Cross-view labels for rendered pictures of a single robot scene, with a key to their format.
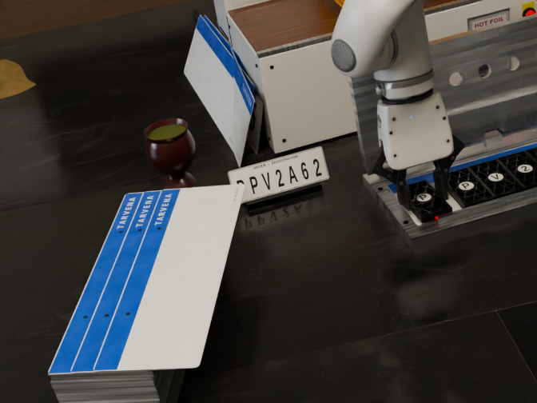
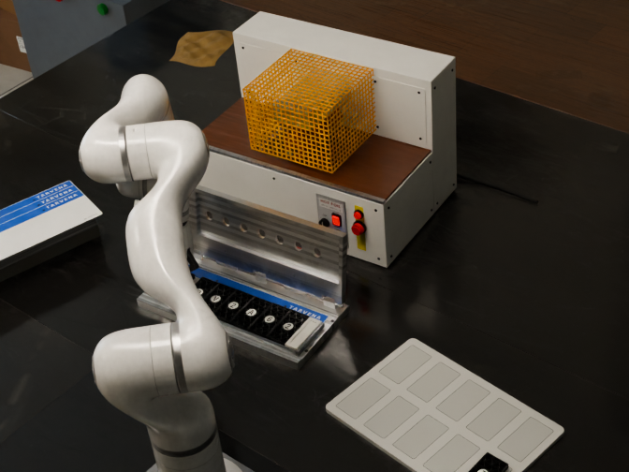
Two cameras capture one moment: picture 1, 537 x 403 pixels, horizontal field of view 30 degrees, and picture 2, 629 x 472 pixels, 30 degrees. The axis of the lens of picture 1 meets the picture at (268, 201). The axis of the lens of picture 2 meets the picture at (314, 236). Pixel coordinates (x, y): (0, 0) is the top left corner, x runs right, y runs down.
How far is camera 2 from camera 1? 2.15 m
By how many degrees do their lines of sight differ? 38
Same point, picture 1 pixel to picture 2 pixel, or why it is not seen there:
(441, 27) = (299, 188)
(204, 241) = (40, 230)
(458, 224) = (162, 308)
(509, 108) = (270, 265)
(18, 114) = (175, 83)
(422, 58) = not seen: hidden behind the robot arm
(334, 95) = (231, 191)
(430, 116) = not seen: hidden behind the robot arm
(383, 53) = (131, 191)
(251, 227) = (121, 238)
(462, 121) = (240, 255)
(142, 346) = not seen: outside the picture
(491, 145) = (258, 280)
